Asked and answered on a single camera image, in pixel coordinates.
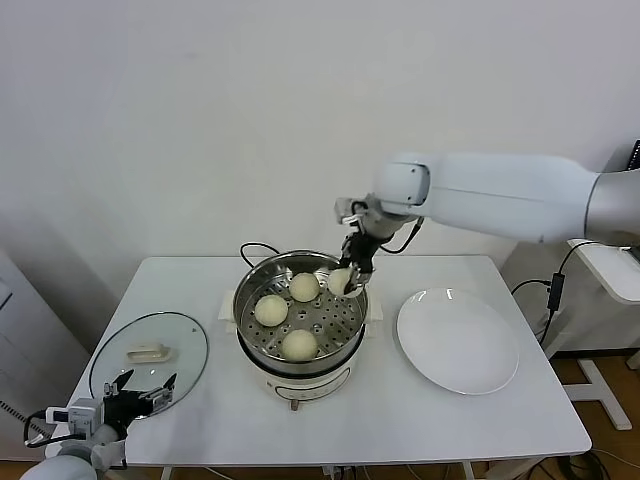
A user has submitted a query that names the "stainless steel steamer basket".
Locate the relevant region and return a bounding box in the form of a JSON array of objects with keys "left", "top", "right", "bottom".
[{"left": 218, "top": 251, "right": 385, "bottom": 376}]

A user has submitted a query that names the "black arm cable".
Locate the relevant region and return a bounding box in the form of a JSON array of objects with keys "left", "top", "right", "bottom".
[
  {"left": 23, "top": 409, "right": 71, "bottom": 447},
  {"left": 379, "top": 218, "right": 425, "bottom": 254}
]

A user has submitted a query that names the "cream electric cooking pot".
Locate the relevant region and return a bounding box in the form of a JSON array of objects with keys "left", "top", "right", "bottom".
[{"left": 223, "top": 319, "right": 381, "bottom": 412}]

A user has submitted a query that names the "black pot power cord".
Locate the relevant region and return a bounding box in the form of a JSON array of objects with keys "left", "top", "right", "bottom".
[{"left": 239, "top": 242, "right": 284, "bottom": 274}]

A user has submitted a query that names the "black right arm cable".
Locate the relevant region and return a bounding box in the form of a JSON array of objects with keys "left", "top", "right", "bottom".
[{"left": 379, "top": 218, "right": 425, "bottom": 254}]

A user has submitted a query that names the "round glass pot lid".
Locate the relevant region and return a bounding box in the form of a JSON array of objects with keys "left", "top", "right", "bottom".
[{"left": 89, "top": 311, "right": 210, "bottom": 406}]

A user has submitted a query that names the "round white plate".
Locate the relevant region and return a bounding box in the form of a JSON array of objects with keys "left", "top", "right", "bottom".
[{"left": 397, "top": 287, "right": 521, "bottom": 396}]

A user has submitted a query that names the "white steamed baozi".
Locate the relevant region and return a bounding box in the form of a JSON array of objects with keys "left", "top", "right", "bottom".
[
  {"left": 254, "top": 294, "right": 290, "bottom": 328},
  {"left": 282, "top": 328, "right": 319, "bottom": 363},
  {"left": 289, "top": 272, "right": 320, "bottom": 303},
  {"left": 327, "top": 267, "right": 357, "bottom": 296}
]

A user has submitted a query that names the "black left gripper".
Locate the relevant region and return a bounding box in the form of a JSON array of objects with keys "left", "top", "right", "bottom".
[{"left": 103, "top": 369, "right": 179, "bottom": 430}]

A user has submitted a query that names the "black laptop charger cable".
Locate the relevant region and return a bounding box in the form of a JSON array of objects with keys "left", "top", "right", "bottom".
[{"left": 510, "top": 243, "right": 632, "bottom": 346}]

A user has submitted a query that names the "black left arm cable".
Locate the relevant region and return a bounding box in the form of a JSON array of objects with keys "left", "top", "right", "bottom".
[{"left": 23, "top": 409, "right": 71, "bottom": 447}]

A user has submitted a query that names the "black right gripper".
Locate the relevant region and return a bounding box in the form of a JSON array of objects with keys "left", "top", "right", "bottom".
[{"left": 338, "top": 233, "right": 377, "bottom": 300}]

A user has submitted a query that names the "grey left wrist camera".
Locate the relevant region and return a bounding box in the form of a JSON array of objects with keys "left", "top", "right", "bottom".
[{"left": 45, "top": 398, "right": 104, "bottom": 441}]

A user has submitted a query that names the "white side desk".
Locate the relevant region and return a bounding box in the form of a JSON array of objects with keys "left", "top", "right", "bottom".
[{"left": 502, "top": 238, "right": 640, "bottom": 431}]

